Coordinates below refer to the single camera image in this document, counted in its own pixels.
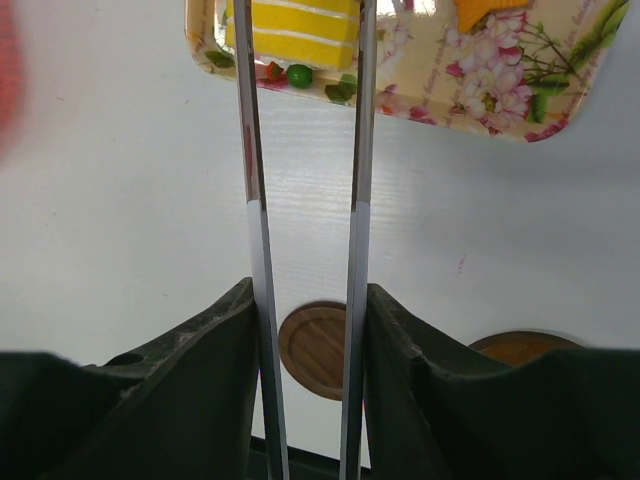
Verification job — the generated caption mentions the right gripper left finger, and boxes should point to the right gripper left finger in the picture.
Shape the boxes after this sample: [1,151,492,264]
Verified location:
[1,278,258,479]

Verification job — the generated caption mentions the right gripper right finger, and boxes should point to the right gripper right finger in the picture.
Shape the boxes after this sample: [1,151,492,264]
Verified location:
[364,284,639,479]

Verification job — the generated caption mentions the brown saucer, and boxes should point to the brown saucer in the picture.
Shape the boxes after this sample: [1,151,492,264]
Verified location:
[469,331,581,366]

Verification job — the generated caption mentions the floral serving tray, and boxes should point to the floral serving tray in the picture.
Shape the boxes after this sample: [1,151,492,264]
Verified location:
[183,0,632,144]

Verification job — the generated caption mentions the metal tongs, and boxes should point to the metal tongs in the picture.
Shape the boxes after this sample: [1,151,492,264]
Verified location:
[232,0,379,480]

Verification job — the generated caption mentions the red three-tier cake stand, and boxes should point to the red three-tier cake stand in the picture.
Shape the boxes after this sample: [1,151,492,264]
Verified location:
[1,0,26,162]

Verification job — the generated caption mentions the dark wooden coaster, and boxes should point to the dark wooden coaster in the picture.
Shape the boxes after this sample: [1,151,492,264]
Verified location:
[278,300,346,401]

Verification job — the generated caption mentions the yellow layered cake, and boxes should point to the yellow layered cake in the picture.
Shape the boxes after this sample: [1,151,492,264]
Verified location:
[224,1,360,71]

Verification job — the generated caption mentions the orange fish biscuit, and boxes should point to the orange fish biscuit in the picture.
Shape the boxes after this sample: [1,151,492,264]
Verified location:
[453,0,529,33]

